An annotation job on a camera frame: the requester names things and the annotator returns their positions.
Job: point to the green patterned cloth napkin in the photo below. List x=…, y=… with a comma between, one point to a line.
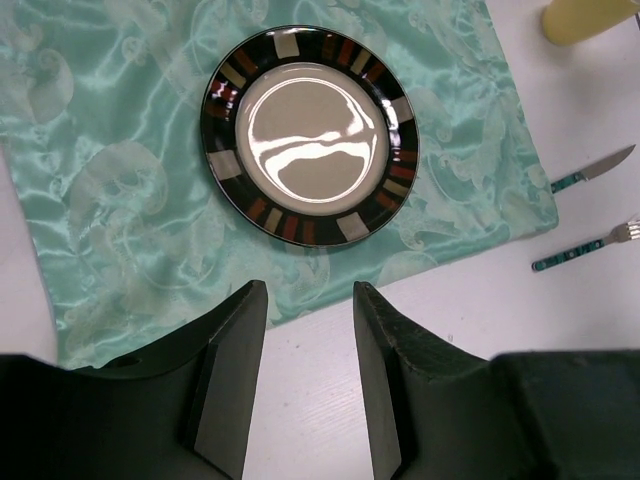
x=99, y=125

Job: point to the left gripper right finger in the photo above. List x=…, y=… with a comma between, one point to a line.
x=434, y=411

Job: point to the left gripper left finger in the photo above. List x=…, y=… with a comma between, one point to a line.
x=177, y=408

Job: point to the yellow ceramic mug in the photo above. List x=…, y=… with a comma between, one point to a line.
x=568, y=22

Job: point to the dark rimmed beige plate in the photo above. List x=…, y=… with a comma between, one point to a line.
x=310, y=136

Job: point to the green handled knife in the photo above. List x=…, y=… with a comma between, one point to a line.
x=593, y=170

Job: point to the green handled fork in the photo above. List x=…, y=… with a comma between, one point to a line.
x=624, y=232

